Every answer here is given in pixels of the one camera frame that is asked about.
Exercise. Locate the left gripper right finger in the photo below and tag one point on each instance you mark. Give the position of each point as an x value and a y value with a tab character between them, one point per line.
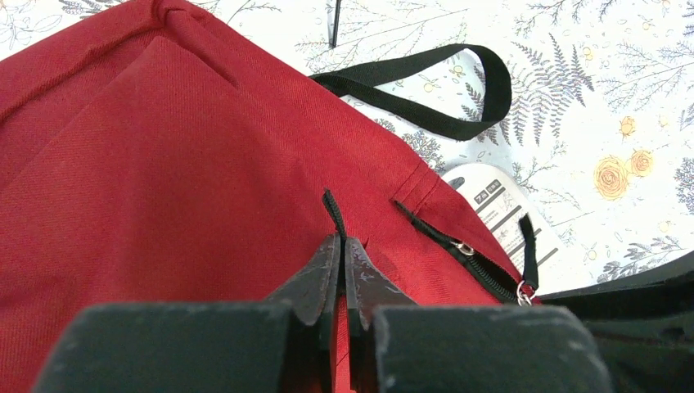
366	288

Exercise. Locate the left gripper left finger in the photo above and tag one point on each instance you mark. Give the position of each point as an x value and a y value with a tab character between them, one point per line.
311	345

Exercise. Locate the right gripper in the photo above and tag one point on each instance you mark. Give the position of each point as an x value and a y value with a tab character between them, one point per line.
642	324

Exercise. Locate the red backpack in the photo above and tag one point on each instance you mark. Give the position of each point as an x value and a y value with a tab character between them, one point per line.
150	152

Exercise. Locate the white oval card package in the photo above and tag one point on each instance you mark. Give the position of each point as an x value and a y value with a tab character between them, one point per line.
501	203

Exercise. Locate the black microphone tripod stand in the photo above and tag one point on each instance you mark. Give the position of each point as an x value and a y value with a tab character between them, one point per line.
333	19

